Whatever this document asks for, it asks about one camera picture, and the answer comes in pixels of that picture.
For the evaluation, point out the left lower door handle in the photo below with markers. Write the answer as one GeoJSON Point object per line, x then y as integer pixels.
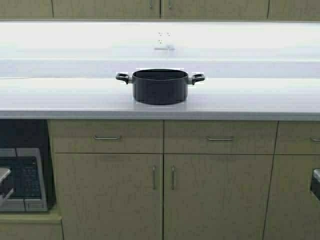
{"type": "Point", "coordinates": [153, 176]}

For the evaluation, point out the right drawer metal handle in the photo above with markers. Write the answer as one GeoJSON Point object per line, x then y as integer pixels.
{"type": "Point", "coordinates": [223, 138]}

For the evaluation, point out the left drawer metal handle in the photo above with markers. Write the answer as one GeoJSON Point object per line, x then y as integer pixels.
{"type": "Point", "coordinates": [107, 137]}

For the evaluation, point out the white wall outlet plate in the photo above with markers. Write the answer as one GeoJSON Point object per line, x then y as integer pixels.
{"type": "Point", "coordinates": [164, 41]}

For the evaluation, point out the black two-handled cooking pot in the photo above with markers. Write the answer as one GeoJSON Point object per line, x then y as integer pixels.
{"type": "Point", "coordinates": [160, 86]}

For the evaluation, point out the right lower door handle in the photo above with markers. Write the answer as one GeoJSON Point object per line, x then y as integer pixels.
{"type": "Point", "coordinates": [173, 177]}

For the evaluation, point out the right lower drawer front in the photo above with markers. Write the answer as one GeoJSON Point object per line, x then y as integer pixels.
{"type": "Point", "coordinates": [190, 137]}

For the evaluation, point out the drawer metal handle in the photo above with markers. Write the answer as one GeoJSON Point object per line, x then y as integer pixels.
{"type": "Point", "coordinates": [223, 138]}
{"type": "Point", "coordinates": [107, 137]}

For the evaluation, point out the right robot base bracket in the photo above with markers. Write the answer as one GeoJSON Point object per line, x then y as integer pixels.
{"type": "Point", "coordinates": [315, 183]}

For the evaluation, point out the cabinet door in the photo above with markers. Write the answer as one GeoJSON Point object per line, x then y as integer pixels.
{"type": "Point", "coordinates": [293, 211]}
{"type": "Point", "coordinates": [109, 196]}
{"type": "Point", "coordinates": [216, 196]}
{"type": "Point", "coordinates": [106, 9]}
{"type": "Point", "coordinates": [215, 10]}

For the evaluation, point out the far right drawer front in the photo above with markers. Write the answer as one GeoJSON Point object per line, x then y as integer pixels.
{"type": "Point", "coordinates": [298, 138]}

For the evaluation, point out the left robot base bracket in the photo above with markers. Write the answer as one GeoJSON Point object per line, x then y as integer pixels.
{"type": "Point", "coordinates": [6, 184]}

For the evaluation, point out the stainless steel microwave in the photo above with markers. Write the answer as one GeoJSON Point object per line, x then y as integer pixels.
{"type": "Point", "coordinates": [28, 180]}

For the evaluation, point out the left lower drawer front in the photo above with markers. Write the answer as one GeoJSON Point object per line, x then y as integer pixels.
{"type": "Point", "coordinates": [76, 136]}

